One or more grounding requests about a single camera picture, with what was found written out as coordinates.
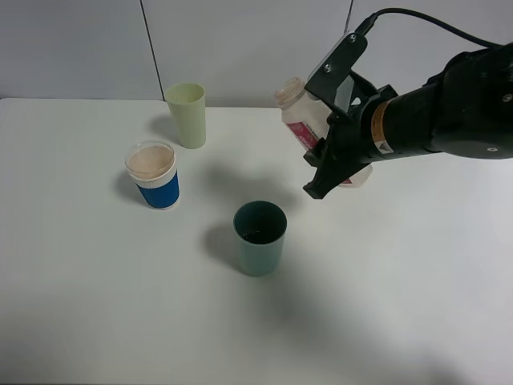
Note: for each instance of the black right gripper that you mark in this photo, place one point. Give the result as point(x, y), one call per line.
point(348, 147)

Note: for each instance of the pink label drink bottle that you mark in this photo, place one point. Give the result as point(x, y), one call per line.
point(305, 116)

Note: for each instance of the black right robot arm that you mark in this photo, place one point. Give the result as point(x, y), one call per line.
point(465, 110)

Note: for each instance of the teal green plastic cup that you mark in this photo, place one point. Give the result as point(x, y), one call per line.
point(260, 228)

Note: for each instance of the pale green plastic cup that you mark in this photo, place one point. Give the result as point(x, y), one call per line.
point(186, 102)

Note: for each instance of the blue sleeved glass cup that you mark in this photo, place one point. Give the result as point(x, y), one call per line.
point(152, 166)

